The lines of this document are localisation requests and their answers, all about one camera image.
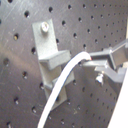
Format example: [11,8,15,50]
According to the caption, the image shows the white cable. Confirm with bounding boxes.
[36,51,91,128]

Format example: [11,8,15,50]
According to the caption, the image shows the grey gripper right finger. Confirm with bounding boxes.
[90,39,128,68]

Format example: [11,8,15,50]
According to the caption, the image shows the silver bracket screw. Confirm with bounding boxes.
[41,22,49,33]

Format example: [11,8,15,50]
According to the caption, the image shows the grey metal cable clip bracket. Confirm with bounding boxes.
[31,18,76,103]

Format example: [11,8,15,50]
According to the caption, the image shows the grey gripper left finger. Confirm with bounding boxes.
[83,61,126,86]

